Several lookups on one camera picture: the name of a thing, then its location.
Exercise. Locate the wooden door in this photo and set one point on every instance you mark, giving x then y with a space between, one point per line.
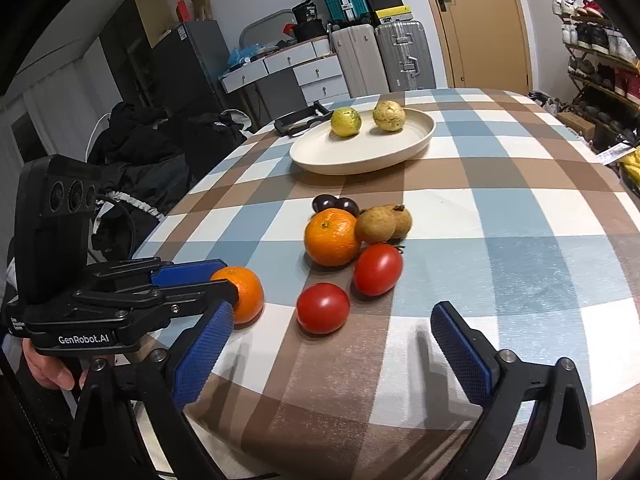
475 25

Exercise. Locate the wooden shoe rack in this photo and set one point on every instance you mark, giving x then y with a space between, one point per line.
607 85

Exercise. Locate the large orange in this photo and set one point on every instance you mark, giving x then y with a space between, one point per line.
331 236

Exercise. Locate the black bag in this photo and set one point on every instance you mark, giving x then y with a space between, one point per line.
310 31

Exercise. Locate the pile of black jackets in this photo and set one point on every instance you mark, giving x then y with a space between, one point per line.
150 160

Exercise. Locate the black printed box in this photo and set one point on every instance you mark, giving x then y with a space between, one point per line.
306 11

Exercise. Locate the blue plastic bag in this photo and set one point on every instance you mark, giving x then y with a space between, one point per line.
242 55

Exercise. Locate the white curtain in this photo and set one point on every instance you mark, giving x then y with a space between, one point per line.
65 105

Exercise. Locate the white desk with drawers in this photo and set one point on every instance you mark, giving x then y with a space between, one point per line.
310 72

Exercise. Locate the green yellow guava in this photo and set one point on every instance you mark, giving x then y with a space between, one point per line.
345 121

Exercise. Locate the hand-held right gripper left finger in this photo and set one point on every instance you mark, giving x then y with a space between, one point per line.
200 355

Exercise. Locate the black phone clamp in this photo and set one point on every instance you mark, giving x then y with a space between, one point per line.
292 121

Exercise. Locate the yellow and black shoe box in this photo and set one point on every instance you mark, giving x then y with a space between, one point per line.
392 14

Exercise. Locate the plain black shoe box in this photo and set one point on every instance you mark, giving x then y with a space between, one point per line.
386 2

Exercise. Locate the beige suitcase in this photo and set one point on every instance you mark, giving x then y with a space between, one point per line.
357 60

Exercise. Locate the small orange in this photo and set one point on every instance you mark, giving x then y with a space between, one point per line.
247 292

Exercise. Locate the yellow plastic bag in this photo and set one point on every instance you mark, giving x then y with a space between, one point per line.
631 165

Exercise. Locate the dark grey refrigerator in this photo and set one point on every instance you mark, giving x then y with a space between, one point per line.
195 65

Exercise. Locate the brown cardboard box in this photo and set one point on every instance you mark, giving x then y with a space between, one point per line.
201 5

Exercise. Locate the red tomato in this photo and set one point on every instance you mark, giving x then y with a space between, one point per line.
378 269
323 308

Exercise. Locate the large cardboard sheet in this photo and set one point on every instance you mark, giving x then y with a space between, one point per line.
152 15

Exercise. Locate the dark wardrobe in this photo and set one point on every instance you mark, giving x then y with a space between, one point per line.
125 45

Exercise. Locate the white paper slip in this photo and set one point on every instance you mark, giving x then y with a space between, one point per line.
615 154

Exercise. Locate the pale yellow guava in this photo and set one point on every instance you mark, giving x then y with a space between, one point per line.
389 116

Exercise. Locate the grey rounded mirror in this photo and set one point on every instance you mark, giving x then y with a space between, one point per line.
260 27

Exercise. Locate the silver suitcase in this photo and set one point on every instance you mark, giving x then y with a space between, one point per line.
405 55

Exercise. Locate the checked tablecloth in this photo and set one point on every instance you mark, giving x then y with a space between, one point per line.
500 210

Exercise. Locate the brown round fruit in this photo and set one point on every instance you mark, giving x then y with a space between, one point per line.
375 224
402 221

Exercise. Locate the small cardboard box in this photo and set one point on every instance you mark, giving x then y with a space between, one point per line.
575 124

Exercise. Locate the shoe rack with shoes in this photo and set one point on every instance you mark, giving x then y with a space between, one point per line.
595 35

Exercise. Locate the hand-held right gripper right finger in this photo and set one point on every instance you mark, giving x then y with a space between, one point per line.
460 355

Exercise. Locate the cream round plate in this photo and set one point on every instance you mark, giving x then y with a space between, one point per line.
360 155

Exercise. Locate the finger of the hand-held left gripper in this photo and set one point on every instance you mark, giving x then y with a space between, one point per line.
190 272
200 297

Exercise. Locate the person's left hand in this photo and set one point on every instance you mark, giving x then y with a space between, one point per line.
47 370

